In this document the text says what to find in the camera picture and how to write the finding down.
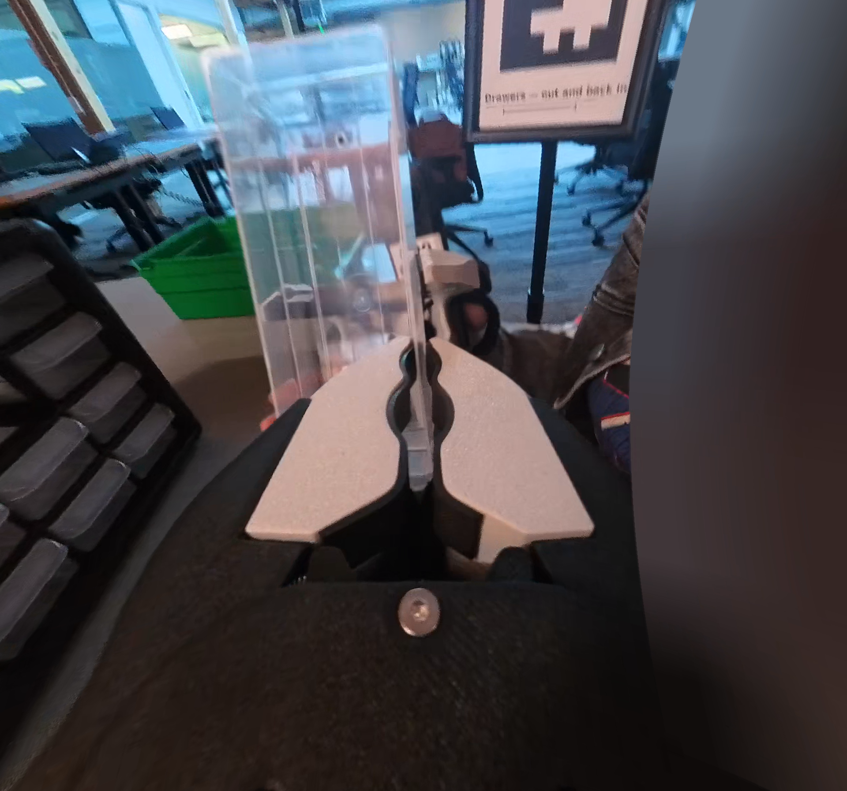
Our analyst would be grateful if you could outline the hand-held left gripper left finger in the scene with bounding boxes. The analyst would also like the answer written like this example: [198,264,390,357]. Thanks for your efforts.
[245,336,418,545]

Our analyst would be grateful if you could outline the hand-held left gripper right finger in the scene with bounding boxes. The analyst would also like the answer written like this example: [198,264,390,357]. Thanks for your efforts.
[430,338,595,565]

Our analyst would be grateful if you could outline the clear plastic drawer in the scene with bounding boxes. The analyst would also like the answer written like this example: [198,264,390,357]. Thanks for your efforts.
[200,25,439,493]

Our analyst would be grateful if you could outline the rows of small cabinet drawers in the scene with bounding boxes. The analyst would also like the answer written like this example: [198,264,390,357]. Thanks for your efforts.
[0,254,176,663]

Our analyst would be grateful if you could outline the black drawer cabinet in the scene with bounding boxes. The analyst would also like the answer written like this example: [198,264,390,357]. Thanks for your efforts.
[0,217,203,759]

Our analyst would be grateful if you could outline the person's right hand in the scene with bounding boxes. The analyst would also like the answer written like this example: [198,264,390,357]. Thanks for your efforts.
[460,298,495,347]

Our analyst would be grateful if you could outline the person's printed shirt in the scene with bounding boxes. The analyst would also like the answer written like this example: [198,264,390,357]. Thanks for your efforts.
[585,368,635,474]

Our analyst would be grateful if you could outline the brown office chair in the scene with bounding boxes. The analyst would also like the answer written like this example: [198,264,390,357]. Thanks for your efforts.
[404,63,495,264]

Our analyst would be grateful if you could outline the black office chair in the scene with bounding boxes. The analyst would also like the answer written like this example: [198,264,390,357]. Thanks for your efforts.
[582,163,652,248]
[558,142,630,195]

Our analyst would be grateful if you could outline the framed tag sign on stand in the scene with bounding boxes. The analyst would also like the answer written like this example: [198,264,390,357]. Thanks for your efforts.
[463,0,684,324]

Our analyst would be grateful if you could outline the wooden office desk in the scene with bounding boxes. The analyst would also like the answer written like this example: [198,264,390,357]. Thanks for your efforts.
[0,139,227,251]

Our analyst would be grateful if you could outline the dark laptop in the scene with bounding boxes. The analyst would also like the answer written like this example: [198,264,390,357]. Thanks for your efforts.
[25,120,92,161]

